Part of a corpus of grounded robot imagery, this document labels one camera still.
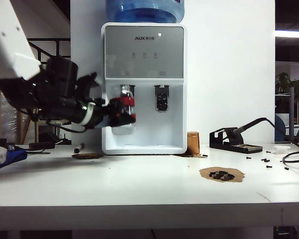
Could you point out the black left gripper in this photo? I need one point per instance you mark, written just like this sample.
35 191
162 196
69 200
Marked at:
97 115

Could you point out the glass bottle with red belts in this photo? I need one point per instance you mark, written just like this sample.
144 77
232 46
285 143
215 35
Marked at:
125 100

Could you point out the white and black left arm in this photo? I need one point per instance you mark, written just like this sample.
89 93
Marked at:
12 49

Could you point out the white AUX water dispenser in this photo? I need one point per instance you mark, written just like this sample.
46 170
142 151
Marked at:
144 62

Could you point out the blue water jug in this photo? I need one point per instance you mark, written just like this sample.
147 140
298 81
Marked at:
144 11

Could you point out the black marker pen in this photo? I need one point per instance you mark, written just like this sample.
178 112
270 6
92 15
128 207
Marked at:
79 148

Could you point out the copper cylindrical can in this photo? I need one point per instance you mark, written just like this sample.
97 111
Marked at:
193 144

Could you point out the small black box device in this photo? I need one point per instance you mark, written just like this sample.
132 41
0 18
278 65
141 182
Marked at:
41 146

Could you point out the black stair railing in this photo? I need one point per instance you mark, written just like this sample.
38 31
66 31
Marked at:
62 47

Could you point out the black soldering iron stand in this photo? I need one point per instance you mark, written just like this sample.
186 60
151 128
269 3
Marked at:
221 142

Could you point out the blue cloth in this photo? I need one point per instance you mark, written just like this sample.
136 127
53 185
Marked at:
15 158

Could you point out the black rubber chunks pile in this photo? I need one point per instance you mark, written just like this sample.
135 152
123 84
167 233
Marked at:
221 175

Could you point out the black soldering iron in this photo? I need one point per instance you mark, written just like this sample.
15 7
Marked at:
246 127

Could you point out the blue chair back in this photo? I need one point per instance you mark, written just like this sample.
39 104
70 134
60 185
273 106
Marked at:
279 129

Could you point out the green potted plant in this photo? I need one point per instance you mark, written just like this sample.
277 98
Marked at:
286 83

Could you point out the ceiling light panel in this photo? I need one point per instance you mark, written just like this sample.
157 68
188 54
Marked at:
290 34

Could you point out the wooden crate frame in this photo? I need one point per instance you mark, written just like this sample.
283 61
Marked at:
22 129

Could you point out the grey metal post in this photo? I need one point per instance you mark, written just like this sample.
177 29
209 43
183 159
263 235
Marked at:
291 112

